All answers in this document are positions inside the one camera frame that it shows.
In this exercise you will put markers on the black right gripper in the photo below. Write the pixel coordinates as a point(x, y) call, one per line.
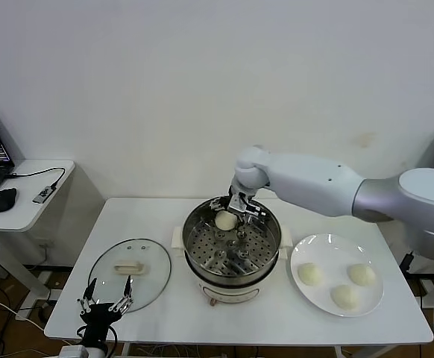
point(252, 198)

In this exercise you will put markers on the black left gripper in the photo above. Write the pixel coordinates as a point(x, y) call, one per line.
point(99, 317)

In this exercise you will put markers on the white steamed baozi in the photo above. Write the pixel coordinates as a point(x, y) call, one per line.
point(345, 297)
point(225, 220)
point(311, 274)
point(361, 274)

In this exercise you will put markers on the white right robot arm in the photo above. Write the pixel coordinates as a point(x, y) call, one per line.
point(314, 186)

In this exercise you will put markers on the steel perforated steamer basket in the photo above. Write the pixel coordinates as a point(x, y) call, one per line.
point(254, 261)

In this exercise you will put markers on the white electric cooker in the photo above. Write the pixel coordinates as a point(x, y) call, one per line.
point(232, 294)

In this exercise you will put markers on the white round plate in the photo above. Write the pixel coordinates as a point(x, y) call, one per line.
point(329, 261)

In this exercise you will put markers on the white side desk with mouse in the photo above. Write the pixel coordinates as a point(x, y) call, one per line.
point(23, 220)

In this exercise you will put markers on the grey usb hub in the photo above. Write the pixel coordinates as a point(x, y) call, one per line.
point(45, 194)

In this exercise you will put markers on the black computer mouse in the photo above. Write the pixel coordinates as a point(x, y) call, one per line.
point(3, 200)

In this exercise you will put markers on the white side desk with label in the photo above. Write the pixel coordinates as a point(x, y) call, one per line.
point(431, 294)

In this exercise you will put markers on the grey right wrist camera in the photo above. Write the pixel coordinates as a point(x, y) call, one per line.
point(238, 203)

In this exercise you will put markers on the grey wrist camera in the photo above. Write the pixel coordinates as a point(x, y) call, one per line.
point(73, 352)
point(238, 203)

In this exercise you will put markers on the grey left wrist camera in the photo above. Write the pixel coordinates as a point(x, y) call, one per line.
point(73, 352)

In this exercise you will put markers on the white wall socket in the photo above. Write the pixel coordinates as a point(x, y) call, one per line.
point(47, 244)

